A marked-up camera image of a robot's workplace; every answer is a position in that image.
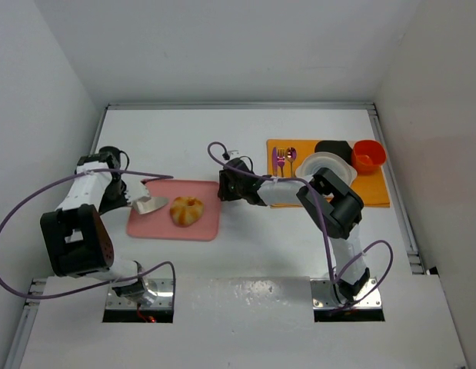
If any metal cake server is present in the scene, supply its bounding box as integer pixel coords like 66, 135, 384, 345
131, 196, 169, 215

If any pink rectangular tray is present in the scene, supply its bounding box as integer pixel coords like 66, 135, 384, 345
126, 180, 221, 241

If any round bread bun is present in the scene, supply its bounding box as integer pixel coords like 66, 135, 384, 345
169, 197, 205, 227

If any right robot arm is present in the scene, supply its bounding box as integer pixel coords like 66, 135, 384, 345
218, 158, 370, 302

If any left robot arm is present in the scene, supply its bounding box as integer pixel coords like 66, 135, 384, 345
40, 146, 146, 301

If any purple knife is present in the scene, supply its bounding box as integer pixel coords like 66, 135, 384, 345
271, 147, 278, 177

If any purple fork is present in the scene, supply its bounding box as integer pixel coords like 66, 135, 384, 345
277, 148, 288, 178

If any orange placemat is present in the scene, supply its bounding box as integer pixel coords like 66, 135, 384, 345
267, 138, 390, 208

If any purple spoon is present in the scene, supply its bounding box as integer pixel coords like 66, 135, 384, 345
286, 147, 297, 178

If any black coaster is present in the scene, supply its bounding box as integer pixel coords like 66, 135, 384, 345
315, 140, 352, 165

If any orange square cup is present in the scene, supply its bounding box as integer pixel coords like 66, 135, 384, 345
351, 140, 387, 175

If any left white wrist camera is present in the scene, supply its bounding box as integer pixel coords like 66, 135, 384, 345
125, 181, 150, 205

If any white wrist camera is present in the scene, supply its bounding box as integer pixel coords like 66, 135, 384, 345
125, 181, 150, 205
227, 150, 240, 158

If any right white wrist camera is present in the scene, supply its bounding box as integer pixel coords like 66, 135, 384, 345
227, 150, 240, 158

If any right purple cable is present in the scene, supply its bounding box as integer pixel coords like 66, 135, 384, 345
206, 141, 394, 311

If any purple cable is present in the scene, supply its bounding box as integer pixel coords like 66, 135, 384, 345
206, 141, 394, 311
0, 167, 176, 301

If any white bowl with handles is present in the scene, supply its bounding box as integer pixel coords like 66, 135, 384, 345
295, 151, 358, 185

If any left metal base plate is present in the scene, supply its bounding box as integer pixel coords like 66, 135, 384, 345
105, 278, 173, 311

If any metal base plate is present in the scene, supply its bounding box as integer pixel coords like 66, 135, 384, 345
105, 278, 173, 311
310, 278, 382, 311

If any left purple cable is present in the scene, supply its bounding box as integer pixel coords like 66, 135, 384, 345
0, 167, 176, 301

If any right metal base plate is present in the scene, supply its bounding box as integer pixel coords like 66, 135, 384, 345
310, 278, 382, 311

